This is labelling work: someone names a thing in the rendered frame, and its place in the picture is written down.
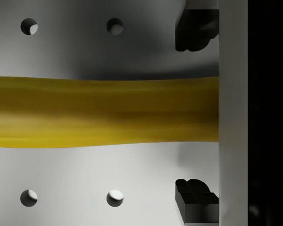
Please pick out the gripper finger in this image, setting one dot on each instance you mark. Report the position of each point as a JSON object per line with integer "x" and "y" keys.
{"x": 193, "y": 30}
{"x": 193, "y": 200}

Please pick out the banana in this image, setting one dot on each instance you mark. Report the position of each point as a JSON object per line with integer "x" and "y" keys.
{"x": 96, "y": 113}

